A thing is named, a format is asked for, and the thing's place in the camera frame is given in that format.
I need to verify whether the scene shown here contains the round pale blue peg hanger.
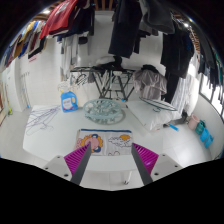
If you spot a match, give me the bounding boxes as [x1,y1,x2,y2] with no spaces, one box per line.
[82,98,126,126]

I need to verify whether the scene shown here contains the black folding drying rack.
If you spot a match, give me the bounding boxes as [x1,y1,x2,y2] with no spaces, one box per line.
[69,64,138,102]

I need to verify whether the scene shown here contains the white pillow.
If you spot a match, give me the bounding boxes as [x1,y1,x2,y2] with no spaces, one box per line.
[126,98,183,132]

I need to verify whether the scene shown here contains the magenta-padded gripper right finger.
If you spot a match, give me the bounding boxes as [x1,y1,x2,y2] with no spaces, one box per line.
[130,142,184,186]

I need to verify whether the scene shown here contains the grey garment on rack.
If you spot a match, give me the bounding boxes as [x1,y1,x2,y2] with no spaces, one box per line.
[132,64,168,101]

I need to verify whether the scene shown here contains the blue plastic container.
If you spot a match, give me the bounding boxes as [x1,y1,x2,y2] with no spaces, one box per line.
[199,128,210,143]
[203,134,215,149]

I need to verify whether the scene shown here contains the blue detergent bottle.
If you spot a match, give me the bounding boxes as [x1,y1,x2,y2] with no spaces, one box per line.
[60,89,79,113]

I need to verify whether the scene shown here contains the teal plastic container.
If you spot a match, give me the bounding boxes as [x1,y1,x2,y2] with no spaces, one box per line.
[195,119,207,136]

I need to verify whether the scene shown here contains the colourful hanging clothes row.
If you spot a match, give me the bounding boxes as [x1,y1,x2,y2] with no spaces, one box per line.
[3,0,96,68]

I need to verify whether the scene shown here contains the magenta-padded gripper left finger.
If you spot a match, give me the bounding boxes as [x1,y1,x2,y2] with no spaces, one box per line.
[42,142,92,186]

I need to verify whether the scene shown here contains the clothes pile on rack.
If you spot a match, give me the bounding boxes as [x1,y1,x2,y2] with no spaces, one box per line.
[94,54,124,69]

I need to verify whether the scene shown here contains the pile of wire hangers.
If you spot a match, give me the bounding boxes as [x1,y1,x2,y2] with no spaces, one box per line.
[25,105,62,136]

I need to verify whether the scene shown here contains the white hanging garments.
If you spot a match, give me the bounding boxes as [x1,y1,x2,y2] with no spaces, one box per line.
[60,33,91,79]

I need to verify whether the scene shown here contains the dark hanging clothes row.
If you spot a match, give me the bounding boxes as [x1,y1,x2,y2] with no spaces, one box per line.
[108,0,224,108]

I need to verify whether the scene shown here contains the green hoop hanger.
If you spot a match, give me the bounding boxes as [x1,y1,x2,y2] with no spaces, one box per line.
[139,96,178,113]

